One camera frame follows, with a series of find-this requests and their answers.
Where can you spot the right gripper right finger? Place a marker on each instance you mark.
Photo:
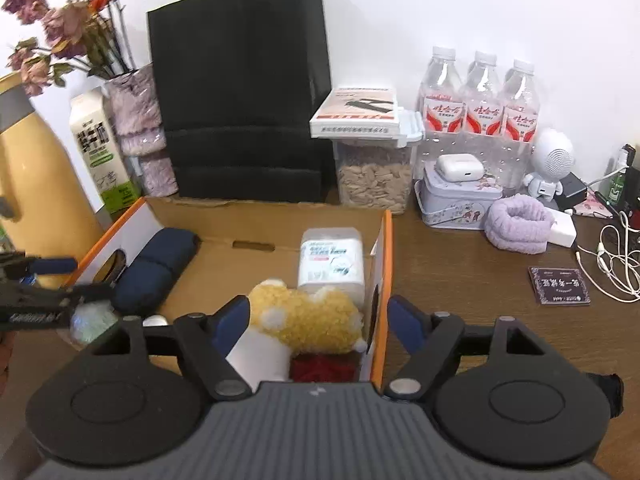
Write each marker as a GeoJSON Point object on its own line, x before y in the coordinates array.
{"type": "Point", "coordinates": [435, 342]}

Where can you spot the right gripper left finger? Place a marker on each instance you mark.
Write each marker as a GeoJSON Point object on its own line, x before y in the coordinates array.
{"type": "Point", "coordinates": [200, 343]}

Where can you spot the navy blue pouch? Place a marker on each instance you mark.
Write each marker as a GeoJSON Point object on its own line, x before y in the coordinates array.
{"type": "Point", "coordinates": [145, 284]}

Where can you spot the yellow thermos jug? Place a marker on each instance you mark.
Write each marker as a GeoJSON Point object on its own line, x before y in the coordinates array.
{"type": "Point", "coordinates": [44, 209]}

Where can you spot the orange cardboard box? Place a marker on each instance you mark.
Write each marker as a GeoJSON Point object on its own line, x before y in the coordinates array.
{"type": "Point", "coordinates": [242, 244]}

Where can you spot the yellow plush toy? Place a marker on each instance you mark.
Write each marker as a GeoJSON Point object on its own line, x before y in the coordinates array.
{"type": "Point", "coordinates": [286, 322]}

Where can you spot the dark card pack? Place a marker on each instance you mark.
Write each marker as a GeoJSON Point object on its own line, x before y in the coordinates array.
{"type": "Point", "coordinates": [559, 286]}

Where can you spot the floral tin box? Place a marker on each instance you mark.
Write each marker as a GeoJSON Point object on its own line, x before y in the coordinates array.
{"type": "Point", "coordinates": [454, 205]}

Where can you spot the white milk carton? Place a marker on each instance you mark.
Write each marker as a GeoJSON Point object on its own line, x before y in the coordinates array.
{"type": "Point", "coordinates": [93, 127]}

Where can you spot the white power adapter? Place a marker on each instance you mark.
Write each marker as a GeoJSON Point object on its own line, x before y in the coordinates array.
{"type": "Point", "coordinates": [563, 232]}

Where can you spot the white earbuds case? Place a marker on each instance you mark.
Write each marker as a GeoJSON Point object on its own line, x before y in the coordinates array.
{"type": "Point", "coordinates": [459, 167]}

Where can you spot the clear seed container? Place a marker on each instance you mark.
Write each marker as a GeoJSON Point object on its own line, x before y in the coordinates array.
{"type": "Point", "coordinates": [379, 173]}

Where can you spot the black charger block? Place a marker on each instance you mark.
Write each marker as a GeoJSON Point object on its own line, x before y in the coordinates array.
{"type": "Point", "coordinates": [574, 192]}

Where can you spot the white robot speaker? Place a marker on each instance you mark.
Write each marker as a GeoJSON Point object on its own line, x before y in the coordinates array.
{"type": "Point", "coordinates": [552, 159]}

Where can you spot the water bottle right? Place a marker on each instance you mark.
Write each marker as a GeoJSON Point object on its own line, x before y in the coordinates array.
{"type": "Point", "coordinates": [521, 106]}

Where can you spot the water bottle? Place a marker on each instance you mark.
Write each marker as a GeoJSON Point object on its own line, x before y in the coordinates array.
{"type": "Point", "coordinates": [483, 109]}
{"type": "Point", "coordinates": [521, 106]}
{"type": "Point", "coordinates": [441, 105]}

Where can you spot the water bottle middle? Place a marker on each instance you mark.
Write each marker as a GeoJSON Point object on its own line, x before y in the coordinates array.
{"type": "Point", "coordinates": [483, 109]}

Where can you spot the water bottle left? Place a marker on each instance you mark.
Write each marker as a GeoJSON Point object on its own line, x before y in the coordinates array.
{"type": "Point", "coordinates": [441, 105]}

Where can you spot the dried pink flower bouquet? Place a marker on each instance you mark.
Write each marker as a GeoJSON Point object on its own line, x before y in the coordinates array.
{"type": "Point", "coordinates": [91, 36]}

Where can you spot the black paper shopping bag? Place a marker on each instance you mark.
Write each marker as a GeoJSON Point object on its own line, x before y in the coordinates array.
{"type": "Point", "coordinates": [238, 82]}

